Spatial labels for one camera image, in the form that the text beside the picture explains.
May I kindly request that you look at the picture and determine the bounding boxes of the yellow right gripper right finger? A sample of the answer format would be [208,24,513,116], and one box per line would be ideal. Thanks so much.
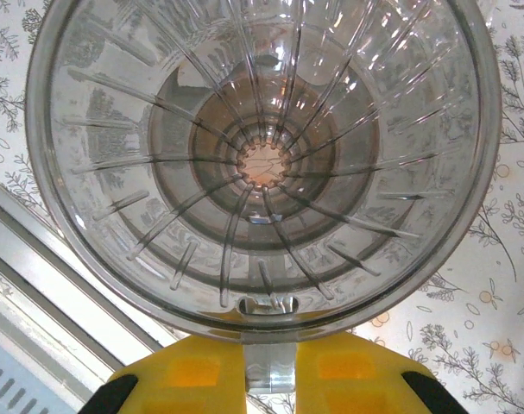
[294,330,466,414]

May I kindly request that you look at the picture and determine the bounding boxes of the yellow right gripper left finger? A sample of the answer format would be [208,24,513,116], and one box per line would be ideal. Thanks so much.
[82,336,246,414]

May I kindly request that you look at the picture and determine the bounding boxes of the smoke grey plastic dripper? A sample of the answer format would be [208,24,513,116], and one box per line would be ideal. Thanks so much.
[24,0,503,396]

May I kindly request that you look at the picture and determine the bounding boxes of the floral tablecloth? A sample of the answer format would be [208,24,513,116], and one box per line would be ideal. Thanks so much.
[0,0,524,414]

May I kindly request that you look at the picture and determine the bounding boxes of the slotted grey cable duct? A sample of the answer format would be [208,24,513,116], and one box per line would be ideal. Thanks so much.
[0,297,124,414]

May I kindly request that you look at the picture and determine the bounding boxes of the long aluminium base rail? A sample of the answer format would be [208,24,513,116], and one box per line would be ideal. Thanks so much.
[0,172,176,376]

